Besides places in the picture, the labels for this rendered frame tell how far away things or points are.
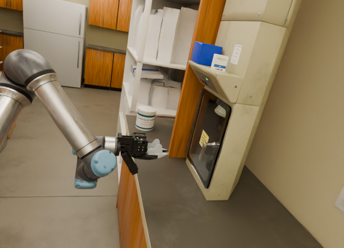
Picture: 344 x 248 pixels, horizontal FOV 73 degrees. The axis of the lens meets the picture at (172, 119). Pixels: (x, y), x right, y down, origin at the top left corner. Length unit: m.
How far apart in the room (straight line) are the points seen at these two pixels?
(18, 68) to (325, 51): 1.19
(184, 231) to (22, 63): 0.78
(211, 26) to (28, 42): 4.99
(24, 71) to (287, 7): 0.88
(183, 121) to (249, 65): 0.54
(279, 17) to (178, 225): 0.85
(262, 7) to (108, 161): 0.72
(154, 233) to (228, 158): 0.42
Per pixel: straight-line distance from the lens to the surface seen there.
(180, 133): 1.32
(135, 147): 0.90
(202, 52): 1.05
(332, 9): 1.33
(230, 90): 0.90
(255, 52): 0.92
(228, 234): 1.02
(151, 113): 1.60
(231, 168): 1.07
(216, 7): 1.24
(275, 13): 0.95
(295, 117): 1.31
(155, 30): 2.18
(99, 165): 0.72
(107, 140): 0.90
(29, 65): 0.81
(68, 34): 5.71
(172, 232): 0.95
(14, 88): 0.89
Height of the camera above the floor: 1.61
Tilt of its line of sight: 20 degrees down
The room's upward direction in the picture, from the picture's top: 12 degrees clockwise
